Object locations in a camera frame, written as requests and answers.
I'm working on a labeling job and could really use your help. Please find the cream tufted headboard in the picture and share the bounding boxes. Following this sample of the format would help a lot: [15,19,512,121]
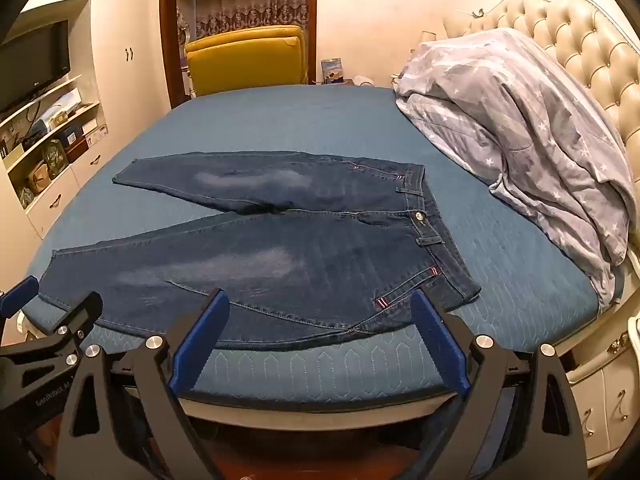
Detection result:
[442,0,640,281]

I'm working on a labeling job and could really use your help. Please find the yellow upholstered chair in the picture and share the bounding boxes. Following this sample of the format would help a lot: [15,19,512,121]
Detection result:
[184,25,308,97]

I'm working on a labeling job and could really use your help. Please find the dark blue box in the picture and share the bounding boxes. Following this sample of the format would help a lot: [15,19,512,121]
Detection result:
[55,124,98,150]

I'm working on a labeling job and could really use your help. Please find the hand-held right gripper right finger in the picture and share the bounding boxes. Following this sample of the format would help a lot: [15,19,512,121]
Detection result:
[410,289,587,480]

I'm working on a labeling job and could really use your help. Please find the small white box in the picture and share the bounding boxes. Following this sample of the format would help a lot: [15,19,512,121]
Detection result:
[82,121,109,146]

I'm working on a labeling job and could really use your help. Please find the dark blue denim pants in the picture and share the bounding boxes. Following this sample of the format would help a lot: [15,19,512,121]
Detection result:
[37,152,482,351]

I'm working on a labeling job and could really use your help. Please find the black flat television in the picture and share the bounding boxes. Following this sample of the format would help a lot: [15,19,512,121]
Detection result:
[0,20,71,113]

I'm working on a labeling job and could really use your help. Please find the grey star print quilt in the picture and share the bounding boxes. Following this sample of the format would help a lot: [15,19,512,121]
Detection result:
[390,27,632,311]

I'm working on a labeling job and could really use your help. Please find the yellow cushioned chair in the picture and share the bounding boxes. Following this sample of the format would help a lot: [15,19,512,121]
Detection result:
[159,0,319,108]

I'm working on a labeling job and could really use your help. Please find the green glass jar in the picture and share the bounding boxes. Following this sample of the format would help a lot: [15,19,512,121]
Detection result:
[42,140,69,179]

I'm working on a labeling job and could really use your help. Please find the tan bag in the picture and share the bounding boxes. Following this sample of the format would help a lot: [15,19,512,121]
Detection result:
[22,165,51,196]

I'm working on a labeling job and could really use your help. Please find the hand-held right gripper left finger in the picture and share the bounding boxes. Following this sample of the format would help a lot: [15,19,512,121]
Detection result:
[62,287,231,480]

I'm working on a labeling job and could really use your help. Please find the bed with blue sheet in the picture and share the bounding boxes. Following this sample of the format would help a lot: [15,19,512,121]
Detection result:
[20,82,626,421]

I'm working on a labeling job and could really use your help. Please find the white and blue box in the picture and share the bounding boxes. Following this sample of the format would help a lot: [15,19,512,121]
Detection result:
[30,87,83,131]

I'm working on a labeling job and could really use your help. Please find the cream wall cabinet unit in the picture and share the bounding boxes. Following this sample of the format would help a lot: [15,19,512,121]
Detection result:
[0,0,171,241]

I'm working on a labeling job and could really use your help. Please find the cream nightstand with gold handles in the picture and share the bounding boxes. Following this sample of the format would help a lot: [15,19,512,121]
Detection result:
[565,305,640,466]

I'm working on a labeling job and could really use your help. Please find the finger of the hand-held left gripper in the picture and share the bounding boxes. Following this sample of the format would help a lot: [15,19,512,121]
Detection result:
[0,291,104,402]
[0,275,40,319]

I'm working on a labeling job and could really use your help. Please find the small picture box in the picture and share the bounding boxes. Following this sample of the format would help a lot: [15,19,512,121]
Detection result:
[320,57,346,85]

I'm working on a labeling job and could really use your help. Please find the patterned lace curtain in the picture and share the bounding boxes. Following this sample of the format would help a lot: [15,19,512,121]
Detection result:
[192,0,311,41]

